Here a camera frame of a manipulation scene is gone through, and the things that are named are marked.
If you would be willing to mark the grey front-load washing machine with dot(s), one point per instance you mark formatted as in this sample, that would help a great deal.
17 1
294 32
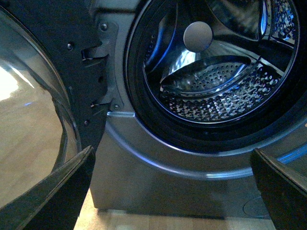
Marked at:
149 162

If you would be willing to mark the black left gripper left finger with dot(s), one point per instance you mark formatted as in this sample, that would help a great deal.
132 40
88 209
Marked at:
56 201

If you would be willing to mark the washing machine glass door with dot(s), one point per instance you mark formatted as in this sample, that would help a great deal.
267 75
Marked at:
52 85

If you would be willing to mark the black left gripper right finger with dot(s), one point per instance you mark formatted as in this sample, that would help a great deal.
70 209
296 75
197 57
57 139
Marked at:
283 191

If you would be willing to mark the steel washing machine drum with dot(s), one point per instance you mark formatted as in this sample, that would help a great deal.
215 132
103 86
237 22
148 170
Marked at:
218 61

